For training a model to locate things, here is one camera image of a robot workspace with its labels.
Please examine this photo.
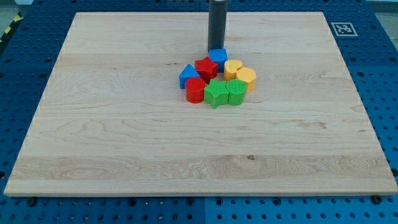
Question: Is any blue triangle block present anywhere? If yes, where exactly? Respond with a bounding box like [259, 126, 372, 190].
[178, 64, 200, 89]

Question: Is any red star block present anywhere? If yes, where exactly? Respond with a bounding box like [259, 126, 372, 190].
[195, 57, 218, 84]

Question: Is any black yellow hazard tape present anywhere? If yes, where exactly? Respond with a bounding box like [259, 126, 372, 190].
[1, 11, 24, 45]

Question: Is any red cylinder block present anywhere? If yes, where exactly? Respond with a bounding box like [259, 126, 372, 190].
[185, 77, 205, 103]

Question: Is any light wooden board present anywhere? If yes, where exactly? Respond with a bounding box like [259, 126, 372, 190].
[4, 12, 397, 197]

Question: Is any green star block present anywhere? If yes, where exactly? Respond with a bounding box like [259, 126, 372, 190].
[204, 79, 229, 109]

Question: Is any white fiducial marker tag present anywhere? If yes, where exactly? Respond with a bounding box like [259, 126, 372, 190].
[331, 22, 358, 37]

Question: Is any green cylinder block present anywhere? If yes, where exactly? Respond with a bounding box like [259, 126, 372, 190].
[226, 79, 246, 106]

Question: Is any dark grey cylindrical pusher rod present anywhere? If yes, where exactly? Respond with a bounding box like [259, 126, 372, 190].
[208, 0, 228, 51]

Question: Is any yellow hexagon block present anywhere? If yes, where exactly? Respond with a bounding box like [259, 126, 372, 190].
[236, 67, 257, 93]

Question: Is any blue cube block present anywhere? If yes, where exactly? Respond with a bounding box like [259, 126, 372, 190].
[208, 49, 228, 73]

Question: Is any yellow heart block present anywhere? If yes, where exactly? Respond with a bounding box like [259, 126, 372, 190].
[223, 59, 243, 82]

